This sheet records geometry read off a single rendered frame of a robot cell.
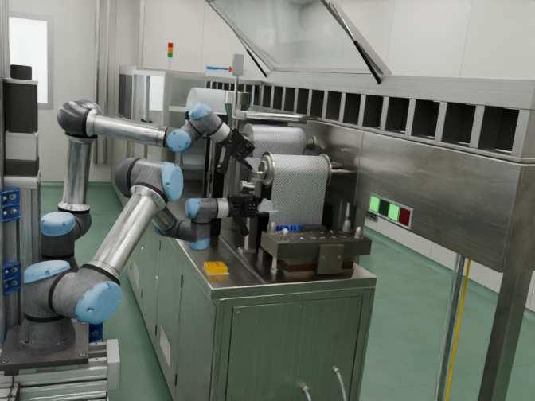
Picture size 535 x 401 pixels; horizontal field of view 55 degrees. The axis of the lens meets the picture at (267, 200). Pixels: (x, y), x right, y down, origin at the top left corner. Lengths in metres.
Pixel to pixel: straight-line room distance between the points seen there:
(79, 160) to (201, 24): 5.76
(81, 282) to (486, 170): 1.13
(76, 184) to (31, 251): 0.43
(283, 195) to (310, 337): 0.55
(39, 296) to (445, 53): 4.51
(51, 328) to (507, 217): 1.26
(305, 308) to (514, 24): 3.44
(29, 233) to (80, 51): 5.79
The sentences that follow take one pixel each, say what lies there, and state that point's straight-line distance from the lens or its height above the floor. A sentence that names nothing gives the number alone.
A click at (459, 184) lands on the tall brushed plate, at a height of 1.34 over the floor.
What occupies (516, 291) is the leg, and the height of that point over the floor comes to 1.05.
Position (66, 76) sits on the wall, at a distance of 7.36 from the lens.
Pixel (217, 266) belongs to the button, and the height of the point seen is 0.92.
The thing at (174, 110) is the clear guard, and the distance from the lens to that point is 2.91.
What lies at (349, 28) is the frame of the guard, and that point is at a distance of 1.94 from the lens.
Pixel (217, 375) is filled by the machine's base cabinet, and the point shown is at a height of 0.57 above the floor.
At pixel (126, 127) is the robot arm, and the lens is 1.84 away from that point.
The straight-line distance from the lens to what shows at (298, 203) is 2.07.
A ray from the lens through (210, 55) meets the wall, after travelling 7.66.
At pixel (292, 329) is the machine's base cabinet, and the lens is 1.95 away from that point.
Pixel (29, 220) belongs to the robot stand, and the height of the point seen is 1.12.
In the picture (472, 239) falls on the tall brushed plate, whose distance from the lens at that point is 1.59.
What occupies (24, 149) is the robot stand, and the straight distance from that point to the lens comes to 1.68.
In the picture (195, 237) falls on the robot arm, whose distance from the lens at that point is 1.93.
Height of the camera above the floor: 1.58
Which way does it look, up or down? 13 degrees down
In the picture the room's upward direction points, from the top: 5 degrees clockwise
